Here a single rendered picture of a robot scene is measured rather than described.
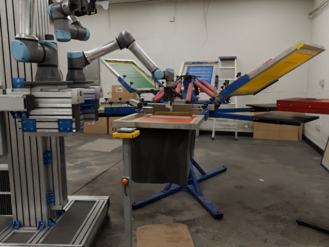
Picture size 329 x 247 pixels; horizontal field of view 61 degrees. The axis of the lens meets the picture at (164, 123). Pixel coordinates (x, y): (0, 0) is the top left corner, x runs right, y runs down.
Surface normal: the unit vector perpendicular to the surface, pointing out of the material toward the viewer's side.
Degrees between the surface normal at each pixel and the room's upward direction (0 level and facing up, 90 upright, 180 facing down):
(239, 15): 90
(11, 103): 90
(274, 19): 90
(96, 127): 91
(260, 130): 75
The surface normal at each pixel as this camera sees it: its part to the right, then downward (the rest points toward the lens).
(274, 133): -0.23, -0.11
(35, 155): -0.03, 0.15
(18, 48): -0.44, 0.26
